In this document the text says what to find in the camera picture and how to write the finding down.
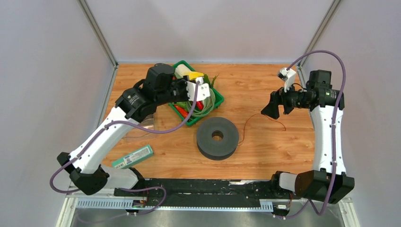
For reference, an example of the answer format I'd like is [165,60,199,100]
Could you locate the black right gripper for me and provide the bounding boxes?
[261,79,309,119]

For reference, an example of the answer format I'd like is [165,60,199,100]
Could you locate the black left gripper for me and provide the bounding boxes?
[156,76,196,106]

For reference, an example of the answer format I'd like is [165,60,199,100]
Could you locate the grey perforated cable spool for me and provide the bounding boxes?
[196,117,239,161]

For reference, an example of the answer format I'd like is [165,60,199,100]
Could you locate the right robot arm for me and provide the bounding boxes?
[261,68,355,204]

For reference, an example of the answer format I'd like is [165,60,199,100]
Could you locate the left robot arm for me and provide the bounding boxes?
[50,63,190,196]

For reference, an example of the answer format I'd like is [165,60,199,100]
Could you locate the green plastic tray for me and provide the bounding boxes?
[168,75,224,127]

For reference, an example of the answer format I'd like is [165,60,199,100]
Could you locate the small orange toy carrot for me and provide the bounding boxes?
[174,105,188,119]

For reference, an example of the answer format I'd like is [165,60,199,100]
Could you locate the yellow toy flower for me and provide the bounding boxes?
[183,71,205,81]

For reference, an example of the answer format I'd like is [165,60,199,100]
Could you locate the white toy cabbage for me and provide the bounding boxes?
[174,64,191,79]

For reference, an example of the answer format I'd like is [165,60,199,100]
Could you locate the red toy chili pepper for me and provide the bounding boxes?
[196,101,204,111]

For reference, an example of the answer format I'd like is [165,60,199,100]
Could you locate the green toy long beans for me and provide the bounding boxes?
[191,89,216,118]

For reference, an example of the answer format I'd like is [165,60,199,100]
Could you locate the clear plastic container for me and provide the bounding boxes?
[123,114,157,143]

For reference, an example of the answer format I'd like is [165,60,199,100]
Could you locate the teal cardboard box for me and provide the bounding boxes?
[112,145,154,169]

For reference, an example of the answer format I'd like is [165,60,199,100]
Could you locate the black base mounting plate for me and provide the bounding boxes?
[113,178,297,207]

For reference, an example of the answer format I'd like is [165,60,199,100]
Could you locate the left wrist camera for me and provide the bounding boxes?
[186,81,210,102]

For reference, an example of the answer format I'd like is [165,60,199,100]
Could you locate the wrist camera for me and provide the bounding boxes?
[186,81,210,102]
[277,67,297,92]

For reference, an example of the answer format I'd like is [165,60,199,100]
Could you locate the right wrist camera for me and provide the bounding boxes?
[277,67,297,92]

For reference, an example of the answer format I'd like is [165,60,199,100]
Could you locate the white slotted cable duct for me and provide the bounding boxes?
[76,198,274,212]

